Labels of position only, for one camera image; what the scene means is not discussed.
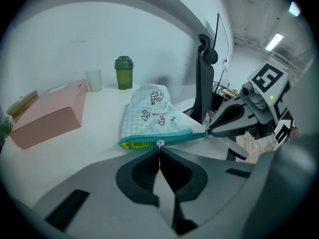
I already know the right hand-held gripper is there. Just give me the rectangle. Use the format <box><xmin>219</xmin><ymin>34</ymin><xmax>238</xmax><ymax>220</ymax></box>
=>
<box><xmin>208</xmin><ymin>61</ymin><xmax>296</xmax><ymax>145</ymax></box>

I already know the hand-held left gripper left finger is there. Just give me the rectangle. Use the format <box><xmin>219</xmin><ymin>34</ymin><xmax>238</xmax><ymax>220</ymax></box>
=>
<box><xmin>32</xmin><ymin>149</ymin><xmax>173</xmax><ymax>237</ymax></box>

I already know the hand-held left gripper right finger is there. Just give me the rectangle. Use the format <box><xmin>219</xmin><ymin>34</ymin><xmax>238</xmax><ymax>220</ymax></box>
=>
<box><xmin>159</xmin><ymin>147</ymin><xmax>260</xmax><ymax>237</ymax></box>

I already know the light blue printed pouch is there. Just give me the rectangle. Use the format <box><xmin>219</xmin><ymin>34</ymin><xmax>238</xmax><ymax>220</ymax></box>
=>
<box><xmin>117</xmin><ymin>83</ymin><xmax>210</xmax><ymax>151</ymax></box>

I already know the yellow top desk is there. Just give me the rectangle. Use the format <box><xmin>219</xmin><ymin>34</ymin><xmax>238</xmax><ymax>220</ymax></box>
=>
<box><xmin>221</xmin><ymin>88</ymin><xmax>240</xmax><ymax>100</ymax></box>

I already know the black mesh office chair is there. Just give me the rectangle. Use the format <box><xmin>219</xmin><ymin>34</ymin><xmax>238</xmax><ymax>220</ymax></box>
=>
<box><xmin>183</xmin><ymin>33</ymin><xmax>249</xmax><ymax>163</ymax></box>

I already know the whiteboard on black stand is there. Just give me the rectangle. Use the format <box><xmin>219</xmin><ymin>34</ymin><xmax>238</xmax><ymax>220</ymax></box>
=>
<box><xmin>213</xmin><ymin>12</ymin><xmax>232</xmax><ymax>94</ymax></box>

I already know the long ceiling light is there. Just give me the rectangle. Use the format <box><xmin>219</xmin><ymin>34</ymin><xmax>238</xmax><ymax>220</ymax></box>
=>
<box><xmin>265</xmin><ymin>33</ymin><xmax>284</xmax><ymax>51</ymax></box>

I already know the pink flat box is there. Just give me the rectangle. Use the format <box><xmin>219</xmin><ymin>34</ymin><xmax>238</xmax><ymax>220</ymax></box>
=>
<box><xmin>9</xmin><ymin>79</ymin><xmax>87</xmax><ymax>150</ymax></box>

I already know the green drinking bottle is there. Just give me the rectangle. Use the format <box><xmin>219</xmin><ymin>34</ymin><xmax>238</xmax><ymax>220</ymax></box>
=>
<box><xmin>114</xmin><ymin>56</ymin><xmax>134</xmax><ymax>90</ymax></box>

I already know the small green potted plant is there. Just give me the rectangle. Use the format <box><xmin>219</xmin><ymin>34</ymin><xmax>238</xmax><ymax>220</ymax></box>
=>
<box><xmin>0</xmin><ymin>116</ymin><xmax>14</xmax><ymax>139</ymax></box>

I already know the translucent white cup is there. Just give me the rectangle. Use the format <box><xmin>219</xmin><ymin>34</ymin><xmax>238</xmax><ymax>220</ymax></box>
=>
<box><xmin>85</xmin><ymin>69</ymin><xmax>103</xmax><ymax>92</ymax></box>

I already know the round tan tape dispenser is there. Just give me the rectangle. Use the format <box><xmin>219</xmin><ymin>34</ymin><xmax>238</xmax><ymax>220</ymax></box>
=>
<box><xmin>6</xmin><ymin>90</ymin><xmax>39</xmax><ymax>124</ymax></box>

